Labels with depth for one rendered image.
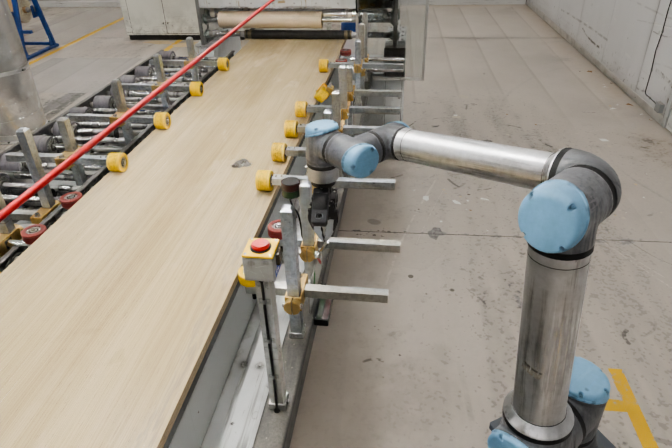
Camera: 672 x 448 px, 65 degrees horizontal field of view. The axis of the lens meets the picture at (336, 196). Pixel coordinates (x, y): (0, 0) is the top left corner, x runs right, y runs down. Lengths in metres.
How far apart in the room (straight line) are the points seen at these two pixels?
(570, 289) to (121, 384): 1.01
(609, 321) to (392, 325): 1.08
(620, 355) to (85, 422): 2.28
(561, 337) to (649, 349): 1.84
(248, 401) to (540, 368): 0.85
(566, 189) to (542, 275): 0.17
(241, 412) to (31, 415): 0.54
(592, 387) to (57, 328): 1.36
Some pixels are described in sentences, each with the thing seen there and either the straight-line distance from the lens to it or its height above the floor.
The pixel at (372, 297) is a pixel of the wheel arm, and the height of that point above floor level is 0.85.
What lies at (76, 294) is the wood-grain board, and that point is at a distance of 1.72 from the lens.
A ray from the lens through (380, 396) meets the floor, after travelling 2.44.
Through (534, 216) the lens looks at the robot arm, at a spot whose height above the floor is 1.39.
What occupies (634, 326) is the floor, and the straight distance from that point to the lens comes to 3.05.
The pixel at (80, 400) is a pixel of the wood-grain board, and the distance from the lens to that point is 1.42.
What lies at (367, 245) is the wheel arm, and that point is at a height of 0.85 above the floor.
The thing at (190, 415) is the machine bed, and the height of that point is 0.76.
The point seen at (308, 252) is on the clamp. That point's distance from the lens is 1.75.
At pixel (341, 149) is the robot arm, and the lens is 1.34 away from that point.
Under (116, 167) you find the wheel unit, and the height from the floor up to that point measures 0.94.
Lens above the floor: 1.90
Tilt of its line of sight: 30 degrees down
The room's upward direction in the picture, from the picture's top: 2 degrees counter-clockwise
